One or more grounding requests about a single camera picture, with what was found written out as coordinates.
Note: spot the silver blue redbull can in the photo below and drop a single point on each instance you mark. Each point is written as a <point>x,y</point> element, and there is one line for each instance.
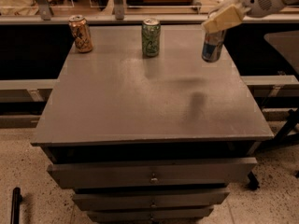
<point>212,46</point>

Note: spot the middle grey drawer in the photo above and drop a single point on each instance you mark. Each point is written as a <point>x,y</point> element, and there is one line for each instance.
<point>152,199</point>

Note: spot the black stand leg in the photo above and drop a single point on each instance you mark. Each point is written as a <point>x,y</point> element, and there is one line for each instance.
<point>284,138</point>

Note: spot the bottom grey drawer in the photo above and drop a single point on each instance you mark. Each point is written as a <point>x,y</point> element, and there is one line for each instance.
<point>154,214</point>

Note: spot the top grey drawer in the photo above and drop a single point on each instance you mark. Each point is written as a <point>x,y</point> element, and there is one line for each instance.
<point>150,173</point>

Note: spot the grey drawer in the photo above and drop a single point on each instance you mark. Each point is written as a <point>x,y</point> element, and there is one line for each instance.
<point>150,173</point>
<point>154,214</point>
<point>152,199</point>

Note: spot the orange brown soda can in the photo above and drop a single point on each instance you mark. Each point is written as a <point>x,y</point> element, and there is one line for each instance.
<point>81,32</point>

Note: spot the black pole on floor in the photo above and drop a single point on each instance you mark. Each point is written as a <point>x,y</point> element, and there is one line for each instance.
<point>15,207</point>

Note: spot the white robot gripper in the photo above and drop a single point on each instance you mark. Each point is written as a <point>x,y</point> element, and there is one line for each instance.
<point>260,1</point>

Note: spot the grey drawer cabinet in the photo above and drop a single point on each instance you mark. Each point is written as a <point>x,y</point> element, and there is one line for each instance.
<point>115,104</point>

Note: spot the grey metal railing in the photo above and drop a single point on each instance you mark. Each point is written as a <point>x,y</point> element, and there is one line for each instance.
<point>116,11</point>

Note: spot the black cabinet caster wheel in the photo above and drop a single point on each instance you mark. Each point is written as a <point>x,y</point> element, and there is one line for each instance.
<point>253,182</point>

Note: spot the green soda can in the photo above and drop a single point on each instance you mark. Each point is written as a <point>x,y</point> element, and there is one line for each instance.
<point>150,33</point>

